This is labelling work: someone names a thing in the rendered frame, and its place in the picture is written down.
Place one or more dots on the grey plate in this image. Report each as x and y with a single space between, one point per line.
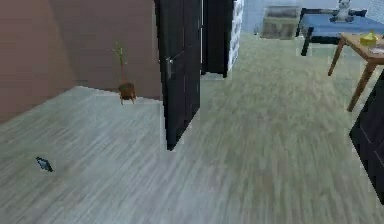
377 50

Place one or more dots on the black and white cupboard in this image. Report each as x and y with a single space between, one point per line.
220 33

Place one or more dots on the blue bed with black frame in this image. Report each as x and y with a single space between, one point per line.
333 26

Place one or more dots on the black room door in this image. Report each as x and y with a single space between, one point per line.
180 66

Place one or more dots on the black cabinet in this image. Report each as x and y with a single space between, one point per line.
371 133

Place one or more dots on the yellow bowl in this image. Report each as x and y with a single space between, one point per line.
368 39

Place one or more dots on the wooden table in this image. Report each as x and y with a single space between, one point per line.
365 56

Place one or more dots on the small dark flat phone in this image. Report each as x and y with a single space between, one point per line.
44 164

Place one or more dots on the potted house plant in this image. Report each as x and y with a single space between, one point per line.
126 88

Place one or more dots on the olive grey box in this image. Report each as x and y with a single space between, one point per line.
280 23

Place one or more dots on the white plush toy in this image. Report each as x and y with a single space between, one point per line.
342 11

